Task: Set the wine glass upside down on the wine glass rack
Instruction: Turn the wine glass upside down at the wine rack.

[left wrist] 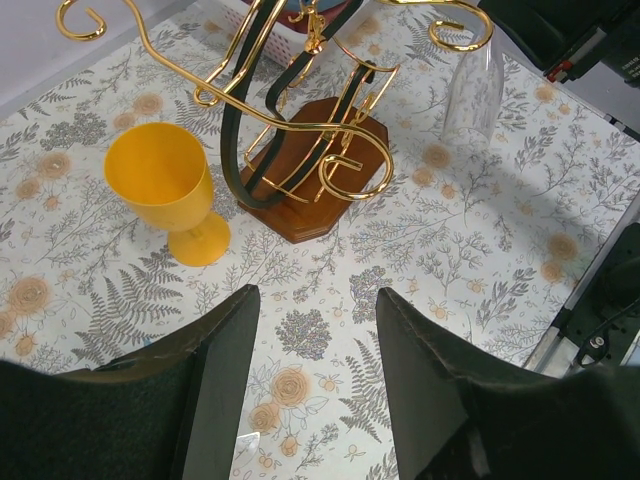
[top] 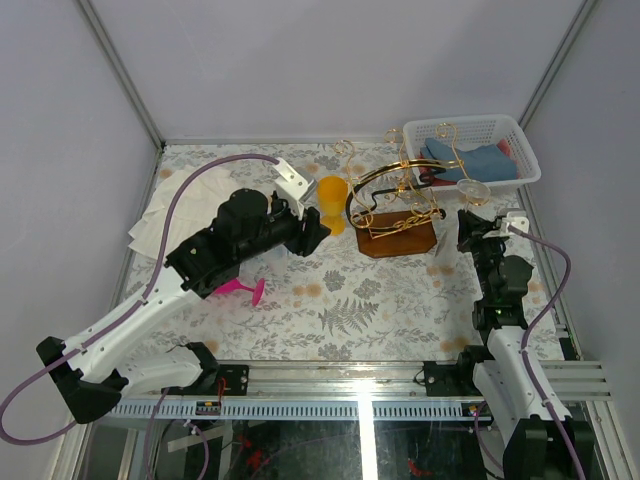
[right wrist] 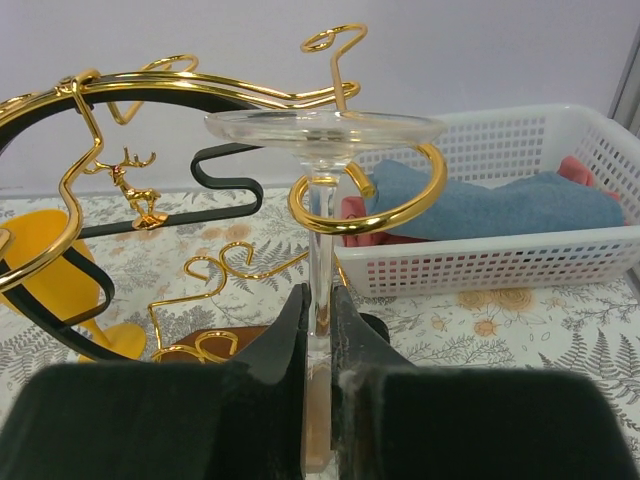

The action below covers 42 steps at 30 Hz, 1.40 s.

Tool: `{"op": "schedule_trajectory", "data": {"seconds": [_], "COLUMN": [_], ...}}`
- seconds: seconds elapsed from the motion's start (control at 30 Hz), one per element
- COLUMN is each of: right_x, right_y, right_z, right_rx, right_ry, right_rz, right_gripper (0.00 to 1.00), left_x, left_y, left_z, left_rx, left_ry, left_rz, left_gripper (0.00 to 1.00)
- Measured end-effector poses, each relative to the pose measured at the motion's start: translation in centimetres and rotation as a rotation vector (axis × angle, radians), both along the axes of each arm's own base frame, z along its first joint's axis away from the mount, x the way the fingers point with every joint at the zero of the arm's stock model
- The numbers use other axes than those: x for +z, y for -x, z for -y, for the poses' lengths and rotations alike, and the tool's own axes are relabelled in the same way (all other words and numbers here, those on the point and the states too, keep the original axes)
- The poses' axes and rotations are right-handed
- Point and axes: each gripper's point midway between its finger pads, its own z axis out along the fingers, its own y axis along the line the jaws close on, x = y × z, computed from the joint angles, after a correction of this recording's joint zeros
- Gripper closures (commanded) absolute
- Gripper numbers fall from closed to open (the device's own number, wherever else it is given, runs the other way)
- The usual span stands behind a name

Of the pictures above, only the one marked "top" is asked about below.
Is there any pink plastic wine glass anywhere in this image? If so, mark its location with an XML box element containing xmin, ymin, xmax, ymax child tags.
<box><xmin>213</xmin><ymin>278</ymin><xmax>266</xmax><ymax>306</ymax></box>

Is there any yellow plastic goblet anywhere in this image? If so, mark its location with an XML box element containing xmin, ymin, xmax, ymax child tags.
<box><xmin>317</xmin><ymin>176</ymin><xmax>348</xmax><ymax>236</ymax></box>

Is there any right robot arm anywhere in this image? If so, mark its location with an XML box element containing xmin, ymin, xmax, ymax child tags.
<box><xmin>455</xmin><ymin>209</ymin><xmax>595</xmax><ymax>479</ymax></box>

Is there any white plastic basket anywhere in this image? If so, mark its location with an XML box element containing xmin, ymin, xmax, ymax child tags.
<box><xmin>403</xmin><ymin>114</ymin><xmax>541</xmax><ymax>192</ymax></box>

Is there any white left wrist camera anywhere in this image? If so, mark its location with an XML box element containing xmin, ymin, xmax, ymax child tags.
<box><xmin>273</xmin><ymin>157</ymin><xmax>317</xmax><ymax>219</ymax></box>

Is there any aluminium mounting rail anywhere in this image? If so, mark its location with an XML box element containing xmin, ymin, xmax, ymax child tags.
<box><xmin>226</xmin><ymin>361</ymin><xmax>612</xmax><ymax>402</ymax></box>

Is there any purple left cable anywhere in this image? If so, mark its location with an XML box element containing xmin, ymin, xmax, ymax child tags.
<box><xmin>0</xmin><ymin>153</ymin><xmax>281</xmax><ymax>445</ymax></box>

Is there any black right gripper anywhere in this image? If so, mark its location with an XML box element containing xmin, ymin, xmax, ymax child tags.
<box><xmin>456</xmin><ymin>210</ymin><xmax>509</xmax><ymax>300</ymax></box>

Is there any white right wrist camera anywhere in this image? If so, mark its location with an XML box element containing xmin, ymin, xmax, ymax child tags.
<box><xmin>484</xmin><ymin>209</ymin><xmax>530</xmax><ymax>238</ymax></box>

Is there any gold wire wine glass rack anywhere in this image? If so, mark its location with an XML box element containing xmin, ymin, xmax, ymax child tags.
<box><xmin>333</xmin><ymin>122</ymin><xmax>491</xmax><ymax>259</ymax></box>

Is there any slotted cable duct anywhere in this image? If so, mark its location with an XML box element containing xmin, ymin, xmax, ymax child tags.
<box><xmin>110</xmin><ymin>399</ymin><xmax>477</xmax><ymax>421</ymax></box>

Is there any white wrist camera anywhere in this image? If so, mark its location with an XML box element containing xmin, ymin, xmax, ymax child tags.
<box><xmin>273</xmin><ymin>157</ymin><xmax>317</xmax><ymax>219</ymax></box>
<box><xmin>484</xmin><ymin>209</ymin><xmax>530</xmax><ymax>238</ymax></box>

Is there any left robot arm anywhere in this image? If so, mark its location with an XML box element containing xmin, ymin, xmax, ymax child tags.
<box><xmin>36</xmin><ymin>189</ymin><xmax>330</xmax><ymax>424</ymax></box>

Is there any white cloth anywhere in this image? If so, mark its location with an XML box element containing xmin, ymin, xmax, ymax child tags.
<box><xmin>129</xmin><ymin>167</ymin><xmax>240</xmax><ymax>259</ymax></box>

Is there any blue cloth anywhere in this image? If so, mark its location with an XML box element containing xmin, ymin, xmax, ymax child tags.
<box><xmin>418</xmin><ymin>137</ymin><xmax>518</xmax><ymax>182</ymax></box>

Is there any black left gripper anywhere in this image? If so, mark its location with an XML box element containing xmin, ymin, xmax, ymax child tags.
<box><xmin>238</xmin><ymin>194</ymin><xmax>331</xmax><ymax>264</ymax></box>

